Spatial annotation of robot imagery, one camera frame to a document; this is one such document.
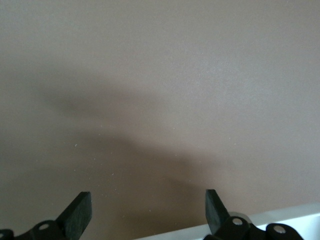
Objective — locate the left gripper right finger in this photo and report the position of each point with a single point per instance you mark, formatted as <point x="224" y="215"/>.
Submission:
<point x="215" y="212"/>

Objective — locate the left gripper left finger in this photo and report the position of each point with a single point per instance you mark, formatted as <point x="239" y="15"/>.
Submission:
<point x="75" y="215"/>

